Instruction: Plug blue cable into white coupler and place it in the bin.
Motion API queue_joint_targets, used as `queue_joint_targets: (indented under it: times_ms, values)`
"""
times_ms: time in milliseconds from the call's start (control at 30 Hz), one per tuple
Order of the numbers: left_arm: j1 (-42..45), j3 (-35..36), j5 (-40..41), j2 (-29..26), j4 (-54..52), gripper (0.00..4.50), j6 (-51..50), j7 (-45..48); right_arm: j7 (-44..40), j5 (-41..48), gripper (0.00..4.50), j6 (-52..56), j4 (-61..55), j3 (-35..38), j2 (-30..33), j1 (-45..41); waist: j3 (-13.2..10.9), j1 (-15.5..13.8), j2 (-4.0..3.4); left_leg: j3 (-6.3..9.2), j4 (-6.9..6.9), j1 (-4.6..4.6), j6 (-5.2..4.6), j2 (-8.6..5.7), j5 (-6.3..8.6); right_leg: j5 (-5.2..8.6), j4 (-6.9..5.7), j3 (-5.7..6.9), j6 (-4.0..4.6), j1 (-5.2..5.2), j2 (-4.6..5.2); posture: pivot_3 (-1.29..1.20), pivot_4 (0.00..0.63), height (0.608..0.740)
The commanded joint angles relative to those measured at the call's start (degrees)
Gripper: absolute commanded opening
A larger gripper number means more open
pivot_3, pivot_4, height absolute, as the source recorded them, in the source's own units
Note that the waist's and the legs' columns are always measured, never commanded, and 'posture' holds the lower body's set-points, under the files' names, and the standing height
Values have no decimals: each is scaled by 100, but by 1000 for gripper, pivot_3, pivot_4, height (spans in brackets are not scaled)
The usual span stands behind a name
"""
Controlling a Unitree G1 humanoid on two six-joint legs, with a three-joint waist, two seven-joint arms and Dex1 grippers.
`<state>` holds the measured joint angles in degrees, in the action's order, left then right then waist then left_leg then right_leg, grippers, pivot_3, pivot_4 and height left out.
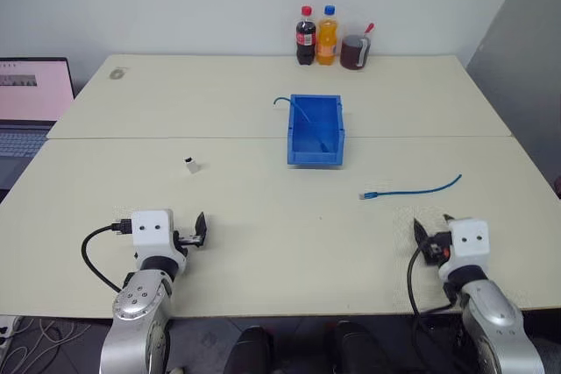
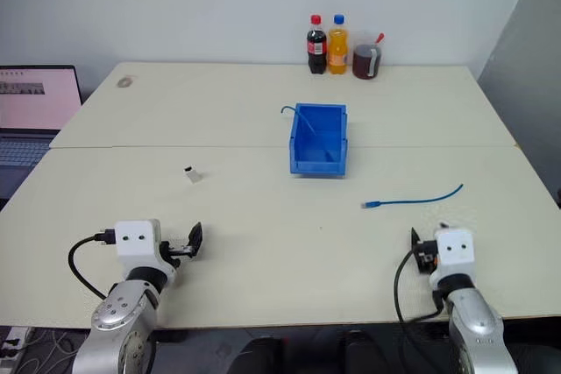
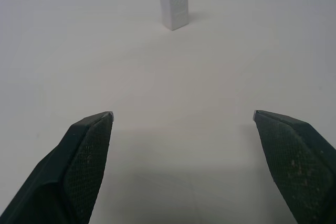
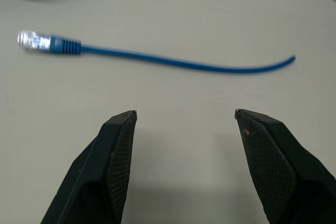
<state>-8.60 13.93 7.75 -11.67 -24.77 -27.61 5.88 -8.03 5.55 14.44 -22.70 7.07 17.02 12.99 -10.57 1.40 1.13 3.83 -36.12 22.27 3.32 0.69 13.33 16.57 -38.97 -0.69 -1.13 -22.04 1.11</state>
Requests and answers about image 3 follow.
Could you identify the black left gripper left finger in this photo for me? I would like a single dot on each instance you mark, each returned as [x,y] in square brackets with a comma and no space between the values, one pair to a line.
[68,171]

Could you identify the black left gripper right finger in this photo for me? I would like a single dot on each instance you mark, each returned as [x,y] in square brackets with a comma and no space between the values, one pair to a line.
[296,161]

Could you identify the white rectangular box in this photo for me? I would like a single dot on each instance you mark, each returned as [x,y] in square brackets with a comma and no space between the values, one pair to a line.
[174,5]

